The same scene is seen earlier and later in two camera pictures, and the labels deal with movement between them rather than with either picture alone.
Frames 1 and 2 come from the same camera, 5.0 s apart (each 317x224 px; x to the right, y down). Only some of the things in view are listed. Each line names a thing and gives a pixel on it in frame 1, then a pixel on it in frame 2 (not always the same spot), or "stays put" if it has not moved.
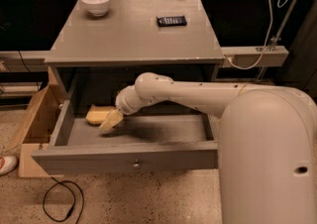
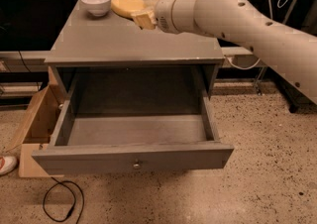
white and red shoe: x=8 y=165 stays put
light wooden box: x=38 y=133 stays put
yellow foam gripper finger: x=113 y=119 to x=146 y=20
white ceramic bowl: x=96 y=2 stays put
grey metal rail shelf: x=272 y=56 stays put
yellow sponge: x=97 y=114 to x=126 y=3
